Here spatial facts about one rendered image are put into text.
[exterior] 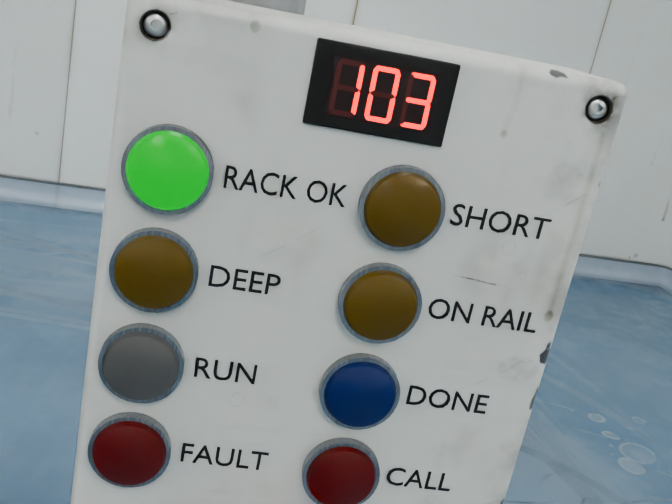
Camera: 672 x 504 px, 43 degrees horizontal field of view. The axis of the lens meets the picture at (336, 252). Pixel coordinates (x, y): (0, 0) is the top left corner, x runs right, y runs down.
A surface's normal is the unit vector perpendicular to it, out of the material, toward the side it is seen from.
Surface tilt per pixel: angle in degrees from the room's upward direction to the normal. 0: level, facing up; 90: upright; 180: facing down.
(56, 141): 90
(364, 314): 91
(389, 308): 89
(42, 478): 0
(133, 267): 89
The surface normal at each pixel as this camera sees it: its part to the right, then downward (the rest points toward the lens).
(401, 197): 0.08, 0.29
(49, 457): 0.19, -0.93
